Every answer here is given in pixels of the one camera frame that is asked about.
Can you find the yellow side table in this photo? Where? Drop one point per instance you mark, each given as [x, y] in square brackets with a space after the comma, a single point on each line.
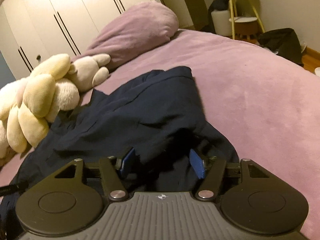
[245, 11]

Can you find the purple pillow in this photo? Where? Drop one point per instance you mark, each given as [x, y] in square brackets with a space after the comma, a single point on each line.
[141, 28]

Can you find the navy zip jacket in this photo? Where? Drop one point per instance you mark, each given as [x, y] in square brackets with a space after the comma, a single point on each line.
[158, 113]

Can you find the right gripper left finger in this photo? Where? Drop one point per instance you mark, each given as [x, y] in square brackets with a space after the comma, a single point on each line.
[112, 169]

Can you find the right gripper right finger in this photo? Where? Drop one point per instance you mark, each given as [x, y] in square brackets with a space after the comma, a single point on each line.
[210, 171]

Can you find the white round stool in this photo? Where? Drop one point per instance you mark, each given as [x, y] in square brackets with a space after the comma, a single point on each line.
[221, 22]

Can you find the cream flower plush toy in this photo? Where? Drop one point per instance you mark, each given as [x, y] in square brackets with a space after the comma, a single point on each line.
[26, 102]

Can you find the white bunny plush toy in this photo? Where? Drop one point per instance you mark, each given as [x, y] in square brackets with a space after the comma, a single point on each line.
[85, 73]

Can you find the white wardrobe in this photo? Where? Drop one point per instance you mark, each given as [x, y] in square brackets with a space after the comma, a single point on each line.
[34, 30]

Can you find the black clothes pile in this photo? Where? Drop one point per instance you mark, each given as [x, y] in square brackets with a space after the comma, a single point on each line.
[284, 42]

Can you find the purple fleece bed blanket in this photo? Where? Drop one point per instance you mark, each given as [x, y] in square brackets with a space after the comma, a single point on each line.
[267, 106]

